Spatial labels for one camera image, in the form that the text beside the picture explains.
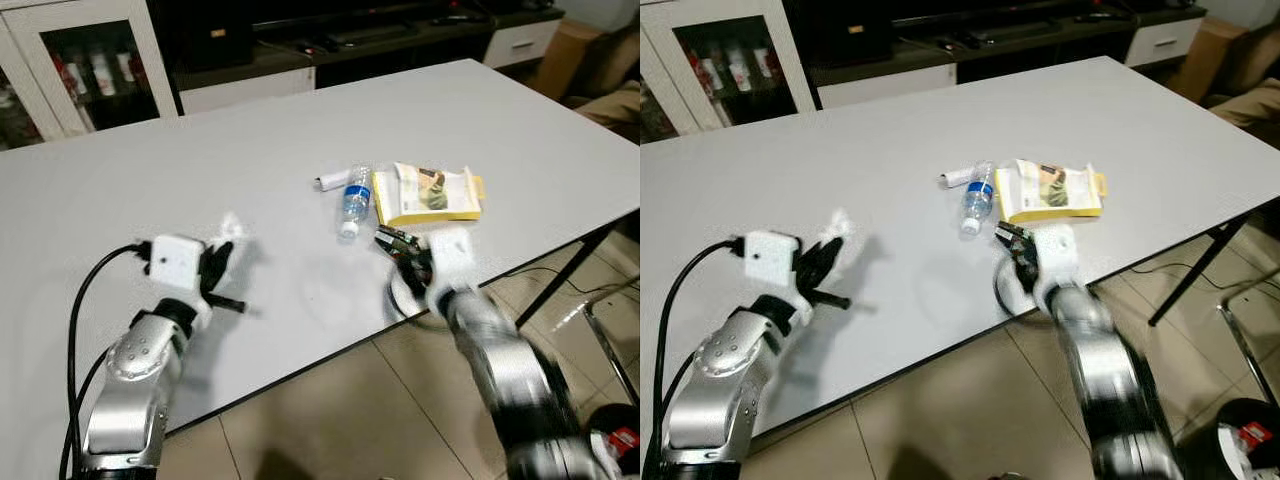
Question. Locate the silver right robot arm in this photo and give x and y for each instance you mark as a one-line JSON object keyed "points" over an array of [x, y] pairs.
{"points": [[1105, 370], [505, 365]]}

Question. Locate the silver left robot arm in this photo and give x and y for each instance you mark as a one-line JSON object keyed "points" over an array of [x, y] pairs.
{"points": [[135, 370], [720, 375]]}

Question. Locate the black rubbish bin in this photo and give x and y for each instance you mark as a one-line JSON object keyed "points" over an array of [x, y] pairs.
{"points": [[603, 425], [1205, 440]]}

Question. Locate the red white trash wrapper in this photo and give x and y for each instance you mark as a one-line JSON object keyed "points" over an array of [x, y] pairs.
{"points": [[624, 441], [1255, 440]]}

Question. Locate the clear plastic water bottle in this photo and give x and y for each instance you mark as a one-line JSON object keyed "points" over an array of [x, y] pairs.
{"points": [[355, 202], [978, 200]]}

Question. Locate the yellow white snack package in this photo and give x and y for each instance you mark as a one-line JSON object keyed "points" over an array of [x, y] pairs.
{"points": [[1050, 192], [425, 195]]}

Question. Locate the white rolled paper tube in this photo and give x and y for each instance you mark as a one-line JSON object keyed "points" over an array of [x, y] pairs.
{"points": [[330, 181], [956, 177]]}

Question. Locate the black metal table leg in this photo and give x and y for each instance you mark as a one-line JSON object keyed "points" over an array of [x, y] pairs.
{"points": [[565, 272], [1195, 275]]}

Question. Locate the wide white drawer front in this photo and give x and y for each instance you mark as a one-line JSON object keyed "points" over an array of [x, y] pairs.
{"points": [[885, 86], [245, 90]]}

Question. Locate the dark low media cabinet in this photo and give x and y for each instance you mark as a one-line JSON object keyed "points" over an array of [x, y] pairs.
{"points": [[400, 50], [1040, 45]]}

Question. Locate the white red cabinet bottle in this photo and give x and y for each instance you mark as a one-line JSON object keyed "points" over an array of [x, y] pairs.
{"points": [[126, 66], [710, 74], [767, 63], [103, 73], [74, 75], [739, 70]]}

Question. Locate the white glass door cabinet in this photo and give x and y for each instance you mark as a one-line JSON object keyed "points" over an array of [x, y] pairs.
{"points": [[40, 70], [790, 50]]}

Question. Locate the black speaker box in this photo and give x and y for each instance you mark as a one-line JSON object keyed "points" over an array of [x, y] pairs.
{"points": [[850, 30], [215, 35]]}

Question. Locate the small white drawer front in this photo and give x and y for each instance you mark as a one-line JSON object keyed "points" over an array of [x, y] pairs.
{"points": [[522, 43], [1165, 42]]}

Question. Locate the brown cardboard box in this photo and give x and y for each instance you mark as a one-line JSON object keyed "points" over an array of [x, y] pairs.
{"points": [[1205, 55], [565, 55]]}

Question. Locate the brown sofa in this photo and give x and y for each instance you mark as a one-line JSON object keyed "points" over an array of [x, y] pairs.
{"points": [[1255, 90], [615, 95]]}

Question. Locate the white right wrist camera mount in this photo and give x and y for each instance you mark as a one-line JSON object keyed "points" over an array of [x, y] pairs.
{"points": [[450, 255], [1056, 254]]}

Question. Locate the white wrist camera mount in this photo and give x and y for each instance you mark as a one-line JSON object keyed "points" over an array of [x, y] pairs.
{"points": [[772, 258], [1056, 254], [176, 262], [450, 255]]}

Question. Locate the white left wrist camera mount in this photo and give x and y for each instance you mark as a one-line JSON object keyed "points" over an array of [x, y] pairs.
{"points": [[176, 262], [772, 258]]}

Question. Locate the metal frame chair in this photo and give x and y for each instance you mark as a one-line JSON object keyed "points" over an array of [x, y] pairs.
{"points": [[610, 340], [1245, 340]]}

